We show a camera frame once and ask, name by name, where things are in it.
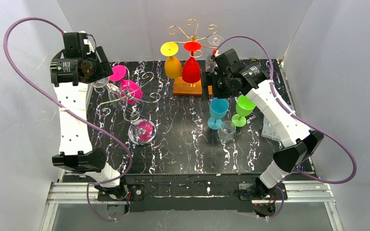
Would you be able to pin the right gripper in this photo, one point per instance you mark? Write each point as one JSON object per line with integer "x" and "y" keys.
{"x": 210, "y": 78}

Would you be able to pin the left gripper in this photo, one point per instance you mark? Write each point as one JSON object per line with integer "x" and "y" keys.
{"x": 101, "y": 68}

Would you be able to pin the teal wine glass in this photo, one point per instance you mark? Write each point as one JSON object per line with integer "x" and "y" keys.
{"x": 218, "y": 109}

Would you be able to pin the green wine glass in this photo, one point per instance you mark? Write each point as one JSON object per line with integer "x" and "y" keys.
{"x": 244, "y": 108}

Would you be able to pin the clear ribbed wine glass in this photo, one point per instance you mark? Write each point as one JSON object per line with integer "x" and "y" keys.
{"x": 226, "y": 131}

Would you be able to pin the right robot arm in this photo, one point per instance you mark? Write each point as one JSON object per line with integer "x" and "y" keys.
{"x": 298, "y": 139}

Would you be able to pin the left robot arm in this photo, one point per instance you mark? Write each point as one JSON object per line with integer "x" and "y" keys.
{"x": 76, "y": 152}

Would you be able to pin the red wine glass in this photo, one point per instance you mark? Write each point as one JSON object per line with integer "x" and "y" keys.
{"x": 191, "y": 68}

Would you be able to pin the pink wine glass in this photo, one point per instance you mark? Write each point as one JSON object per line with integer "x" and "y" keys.
{"x": 127, "y": 87}

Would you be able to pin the orange yellow wine glass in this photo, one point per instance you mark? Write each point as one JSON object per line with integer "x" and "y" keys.
{"x": 173, "y": 67}

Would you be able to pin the clear wine glass on gold rack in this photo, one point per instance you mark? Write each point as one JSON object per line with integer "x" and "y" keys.
{"x": 215, "y": 41}

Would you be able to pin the clear plastic screw box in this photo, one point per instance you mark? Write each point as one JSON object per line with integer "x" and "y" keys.
{"x": 268, "y": 131}

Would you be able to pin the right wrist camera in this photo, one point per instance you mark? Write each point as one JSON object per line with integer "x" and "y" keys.
{"x": 226, "y": 59}

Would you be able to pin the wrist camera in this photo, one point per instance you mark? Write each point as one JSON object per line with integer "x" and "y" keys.
{"x": 226, "y": 59}
{"x": 86, "y": 44}

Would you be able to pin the gold wire glass rack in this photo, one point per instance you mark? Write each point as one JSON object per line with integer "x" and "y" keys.
{"x": 180, "y": 87}

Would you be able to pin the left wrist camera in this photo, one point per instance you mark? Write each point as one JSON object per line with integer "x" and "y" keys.
{"x": 86, "y": 44}

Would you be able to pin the silver wire glass rack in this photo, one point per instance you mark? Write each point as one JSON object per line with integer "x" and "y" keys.
{"x": 142, "y": 131}

